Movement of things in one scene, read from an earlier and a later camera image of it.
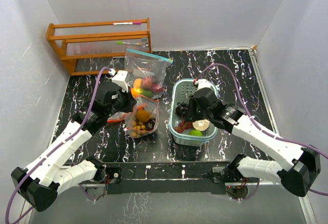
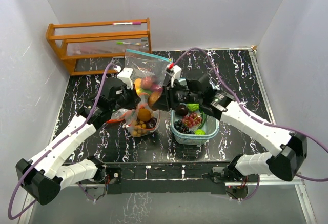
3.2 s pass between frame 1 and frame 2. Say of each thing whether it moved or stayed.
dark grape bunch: moved
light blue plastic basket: stayed
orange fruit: stayed
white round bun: moved
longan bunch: stayed
